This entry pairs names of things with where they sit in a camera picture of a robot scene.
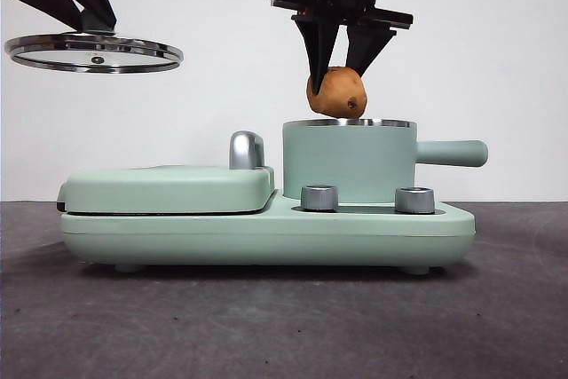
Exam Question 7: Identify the chrome griddle cover handle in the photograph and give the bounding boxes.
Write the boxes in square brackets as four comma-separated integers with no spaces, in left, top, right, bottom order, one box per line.
[228,130,267,171]

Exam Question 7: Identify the mint green breakfast machine base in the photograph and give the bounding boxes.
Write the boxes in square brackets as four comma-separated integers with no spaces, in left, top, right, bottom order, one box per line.
[59,189,476,274]

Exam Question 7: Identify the mint green pot with handle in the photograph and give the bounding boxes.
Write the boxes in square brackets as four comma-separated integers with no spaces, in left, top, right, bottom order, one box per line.
[281,117,489,205]

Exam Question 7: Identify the mint green griddle cover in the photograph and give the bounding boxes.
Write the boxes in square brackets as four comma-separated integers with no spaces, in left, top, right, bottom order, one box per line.
[56,165,276,216]

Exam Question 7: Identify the glass lid with green knob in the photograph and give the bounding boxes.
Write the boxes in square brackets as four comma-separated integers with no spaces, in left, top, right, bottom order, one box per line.
[4,12,184,75]

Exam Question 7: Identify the brown potato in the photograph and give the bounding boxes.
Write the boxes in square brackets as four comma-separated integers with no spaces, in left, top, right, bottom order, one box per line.
[305,67,368,121]

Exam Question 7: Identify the silver control knob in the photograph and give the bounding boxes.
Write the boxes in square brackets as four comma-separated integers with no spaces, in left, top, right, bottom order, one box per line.
[300,185,339,212]
[393,186,435,215]

